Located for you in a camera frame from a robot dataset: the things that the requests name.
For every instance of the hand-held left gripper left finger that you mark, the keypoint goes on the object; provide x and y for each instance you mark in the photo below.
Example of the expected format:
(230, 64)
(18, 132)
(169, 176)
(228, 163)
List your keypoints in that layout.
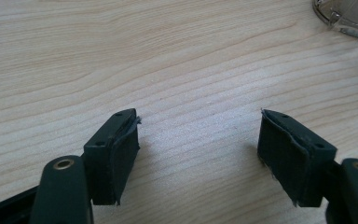
(112, 155)

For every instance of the clear glass mug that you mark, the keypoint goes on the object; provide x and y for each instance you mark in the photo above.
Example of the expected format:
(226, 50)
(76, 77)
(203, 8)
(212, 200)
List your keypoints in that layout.
(348, 17)

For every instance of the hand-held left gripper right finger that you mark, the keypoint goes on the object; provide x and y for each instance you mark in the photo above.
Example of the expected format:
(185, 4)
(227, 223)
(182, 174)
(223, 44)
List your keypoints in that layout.
(295, 155)

